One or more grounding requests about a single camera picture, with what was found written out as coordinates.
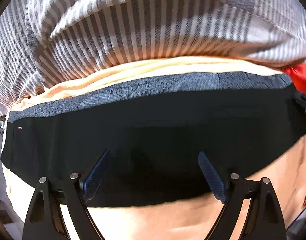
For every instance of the black pants with patterned waistband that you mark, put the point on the black pants with patterned waistband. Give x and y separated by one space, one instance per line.
154 128

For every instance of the grey striped duvet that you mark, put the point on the grey striped duvet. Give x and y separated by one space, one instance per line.
46 42

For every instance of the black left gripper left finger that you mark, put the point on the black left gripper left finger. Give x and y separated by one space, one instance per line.
44 219

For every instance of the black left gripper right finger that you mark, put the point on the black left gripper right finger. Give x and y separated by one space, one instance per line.
264 218

